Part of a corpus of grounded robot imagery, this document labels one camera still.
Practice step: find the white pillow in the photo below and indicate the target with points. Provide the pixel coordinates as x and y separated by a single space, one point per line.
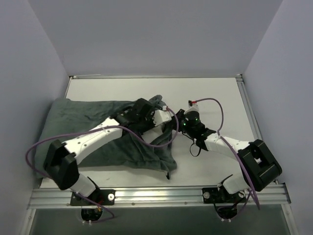
152 134

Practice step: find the aluminium right side rail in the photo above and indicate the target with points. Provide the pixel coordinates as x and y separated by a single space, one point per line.
249 110

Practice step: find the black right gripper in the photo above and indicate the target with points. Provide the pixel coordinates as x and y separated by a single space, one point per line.
178 121

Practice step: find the dark green pillowcase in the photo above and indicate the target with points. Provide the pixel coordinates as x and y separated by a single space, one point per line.
80 121

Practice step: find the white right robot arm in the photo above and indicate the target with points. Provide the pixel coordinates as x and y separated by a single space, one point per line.
211 141

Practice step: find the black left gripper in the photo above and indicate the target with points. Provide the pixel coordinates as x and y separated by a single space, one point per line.
151 113

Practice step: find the aluminium front frame rail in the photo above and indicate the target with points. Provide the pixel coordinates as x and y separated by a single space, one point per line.
53 198

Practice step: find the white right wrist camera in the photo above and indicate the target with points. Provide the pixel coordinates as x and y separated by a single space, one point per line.
192 106

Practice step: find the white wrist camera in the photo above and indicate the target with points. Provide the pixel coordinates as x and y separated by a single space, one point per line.
161 116
192 106

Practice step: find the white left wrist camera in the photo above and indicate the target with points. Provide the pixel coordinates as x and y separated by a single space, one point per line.
161 116

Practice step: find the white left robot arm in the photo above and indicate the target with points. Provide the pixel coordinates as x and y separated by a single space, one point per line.
62 159

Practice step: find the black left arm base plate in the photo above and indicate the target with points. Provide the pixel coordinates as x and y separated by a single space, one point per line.
104 197

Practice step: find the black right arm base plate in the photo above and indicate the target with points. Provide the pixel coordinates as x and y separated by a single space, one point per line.
219 195

